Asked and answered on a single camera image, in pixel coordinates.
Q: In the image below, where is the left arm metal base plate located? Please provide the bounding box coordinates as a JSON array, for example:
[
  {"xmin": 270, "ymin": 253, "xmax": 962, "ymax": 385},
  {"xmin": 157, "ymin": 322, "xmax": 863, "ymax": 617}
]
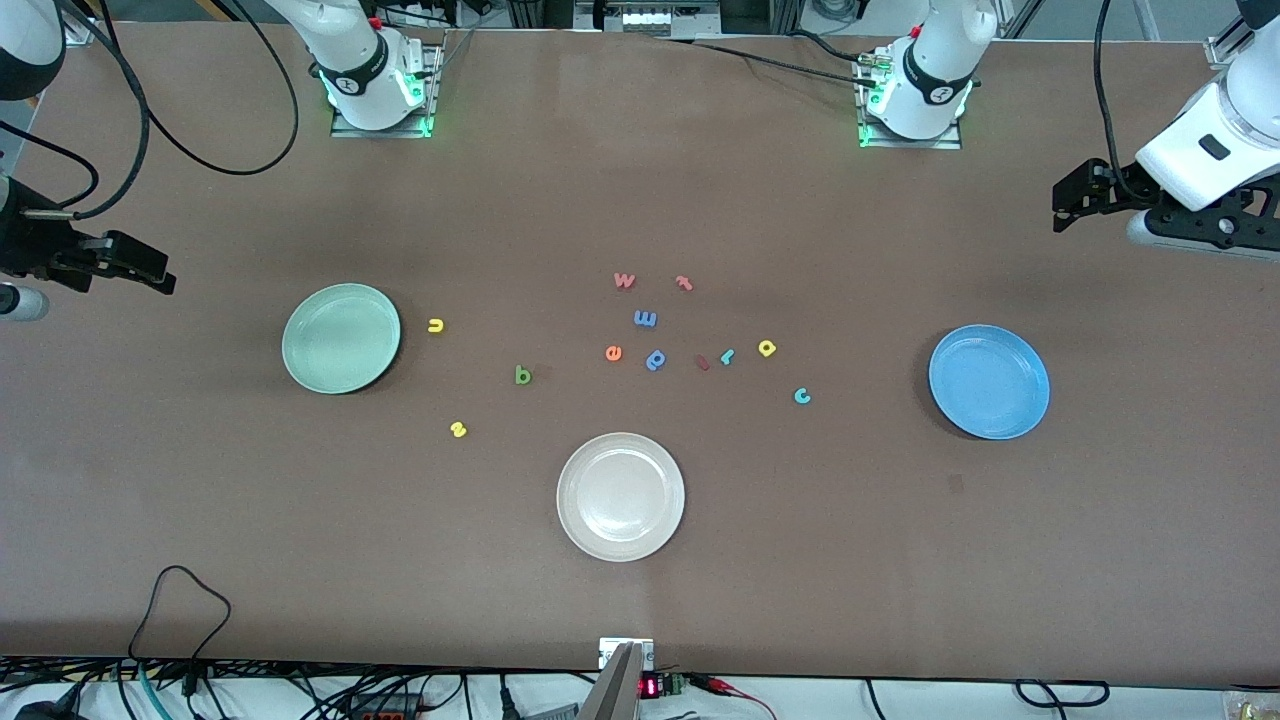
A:
[{"xmin": 855, "ymin": 50, "xmax": 964, "ymax": 151}]

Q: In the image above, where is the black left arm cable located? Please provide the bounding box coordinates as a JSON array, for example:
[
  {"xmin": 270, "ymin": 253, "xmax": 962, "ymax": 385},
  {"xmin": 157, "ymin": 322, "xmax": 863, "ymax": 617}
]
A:
[{"xmin": 1093, "ymin": 0, "xmax": 1166, "ymax": 206}]

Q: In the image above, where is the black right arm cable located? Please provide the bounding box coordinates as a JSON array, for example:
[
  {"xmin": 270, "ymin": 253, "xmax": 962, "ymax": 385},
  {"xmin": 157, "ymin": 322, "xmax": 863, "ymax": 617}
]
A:
[{"xmin": 0, "ymin": 0, "xmax": 301, "ymax": 219}]

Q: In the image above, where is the white plate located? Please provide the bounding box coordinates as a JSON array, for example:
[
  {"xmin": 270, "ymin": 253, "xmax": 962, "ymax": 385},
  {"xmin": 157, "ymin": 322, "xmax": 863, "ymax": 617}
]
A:
[{"xmin": 556, "ymin": 432, "xmax": 687, "ymax": 563}]

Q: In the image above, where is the green plate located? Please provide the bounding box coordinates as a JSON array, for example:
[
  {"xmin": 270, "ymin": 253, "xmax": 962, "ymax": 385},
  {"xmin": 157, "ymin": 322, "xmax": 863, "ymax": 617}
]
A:
[{"xmin": 281, "ymin": 283, "xmax": 402, "ymax": 395}]

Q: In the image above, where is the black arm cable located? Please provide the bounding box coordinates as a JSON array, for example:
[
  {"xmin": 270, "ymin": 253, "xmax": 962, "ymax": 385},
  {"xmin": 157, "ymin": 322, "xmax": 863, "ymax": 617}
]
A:
[
  {"xmin": 0, "ymin": 0, "xmax": 301, "ymax": 219},
  {"xmin": 1093, "ymin": 0, "xmax": 1166, "ymax": 206}
]

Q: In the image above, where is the black looped table cable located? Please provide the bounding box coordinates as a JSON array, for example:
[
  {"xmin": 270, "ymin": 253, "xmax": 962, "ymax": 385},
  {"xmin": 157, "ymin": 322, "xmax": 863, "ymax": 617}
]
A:
[{"xmin": 128, "ymin": 565, "xmax": 233, "ymax": 696}]

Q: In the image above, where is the black cable across table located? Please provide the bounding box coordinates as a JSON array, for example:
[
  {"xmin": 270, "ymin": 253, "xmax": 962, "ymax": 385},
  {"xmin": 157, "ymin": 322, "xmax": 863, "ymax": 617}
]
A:
[{"xmin": 655, "ymin": 35, "xmax": 881, "ymax": 89}]

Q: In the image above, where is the red clip lead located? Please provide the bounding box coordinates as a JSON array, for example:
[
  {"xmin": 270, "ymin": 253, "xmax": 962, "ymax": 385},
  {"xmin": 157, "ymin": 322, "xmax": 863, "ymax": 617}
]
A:
[{"xmin": 690, "ymin": 675, "xmax": 781, "ymax": 720}]

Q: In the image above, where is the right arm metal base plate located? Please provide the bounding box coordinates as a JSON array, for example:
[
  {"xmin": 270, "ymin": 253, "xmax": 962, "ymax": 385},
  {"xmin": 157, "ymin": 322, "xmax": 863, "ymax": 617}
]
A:
[{"xmin": 330, "ymin": 40, "xmax": 444, "ymax": 139}]

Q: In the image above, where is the blue plate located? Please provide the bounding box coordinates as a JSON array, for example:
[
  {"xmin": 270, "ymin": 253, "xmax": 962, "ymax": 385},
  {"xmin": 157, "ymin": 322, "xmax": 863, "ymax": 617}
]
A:
[{"xmin": 928, "ymin": 324, "xmax": 1052, "ymax": 441}]

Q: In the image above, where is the black coiled cable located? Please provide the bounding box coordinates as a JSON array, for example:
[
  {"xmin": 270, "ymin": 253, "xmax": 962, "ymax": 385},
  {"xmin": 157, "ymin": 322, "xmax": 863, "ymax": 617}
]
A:
[{"xmin": 1015, "ymin": 680, "xmax": 1111, "ymax": 707}]

